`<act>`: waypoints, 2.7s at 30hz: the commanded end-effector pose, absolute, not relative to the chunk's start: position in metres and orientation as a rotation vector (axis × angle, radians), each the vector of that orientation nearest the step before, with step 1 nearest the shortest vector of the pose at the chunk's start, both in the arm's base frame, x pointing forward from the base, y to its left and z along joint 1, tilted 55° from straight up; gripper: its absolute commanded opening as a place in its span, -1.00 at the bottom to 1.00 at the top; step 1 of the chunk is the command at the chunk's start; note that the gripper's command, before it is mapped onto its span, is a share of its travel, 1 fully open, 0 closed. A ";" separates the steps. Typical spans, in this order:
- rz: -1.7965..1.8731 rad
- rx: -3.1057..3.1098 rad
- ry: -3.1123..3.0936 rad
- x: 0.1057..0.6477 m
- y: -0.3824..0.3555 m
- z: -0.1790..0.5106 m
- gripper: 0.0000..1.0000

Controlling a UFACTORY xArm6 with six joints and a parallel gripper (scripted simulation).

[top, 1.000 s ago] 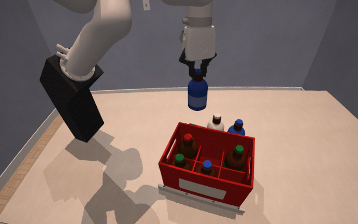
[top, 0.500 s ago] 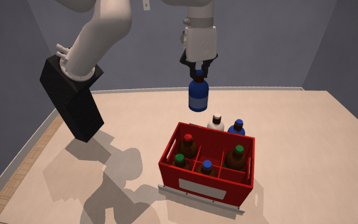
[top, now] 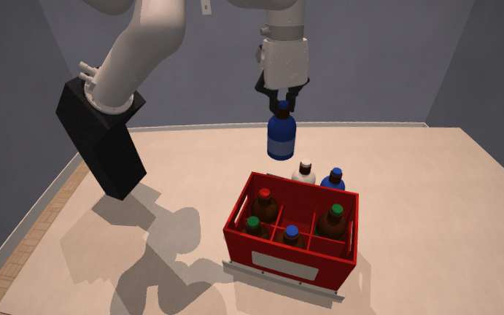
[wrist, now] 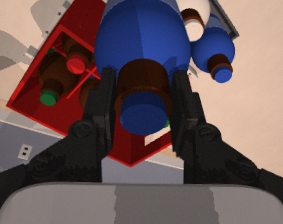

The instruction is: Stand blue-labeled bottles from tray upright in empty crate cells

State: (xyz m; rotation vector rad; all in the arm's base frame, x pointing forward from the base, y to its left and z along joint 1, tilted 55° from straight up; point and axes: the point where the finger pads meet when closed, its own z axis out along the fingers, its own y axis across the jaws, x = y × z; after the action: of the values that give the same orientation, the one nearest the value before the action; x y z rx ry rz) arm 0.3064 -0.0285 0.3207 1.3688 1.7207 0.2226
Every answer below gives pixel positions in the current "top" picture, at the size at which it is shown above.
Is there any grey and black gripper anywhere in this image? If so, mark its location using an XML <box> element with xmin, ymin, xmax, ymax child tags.
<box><xmin>255</xmin><ymin>37</ymin><xmax>310</xmax><ymax>116</ymax></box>

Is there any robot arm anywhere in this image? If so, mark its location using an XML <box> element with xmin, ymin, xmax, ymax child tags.
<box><xmin>77</xmin><ymin>0</ymin><xmax>306</xmax><ymax>114</ymax></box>

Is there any red bottle crate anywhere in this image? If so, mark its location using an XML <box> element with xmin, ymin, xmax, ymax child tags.
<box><xmin>229</xmin><ymin>175</ymin><xmax>359</xmax><ymax>291</ymax></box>

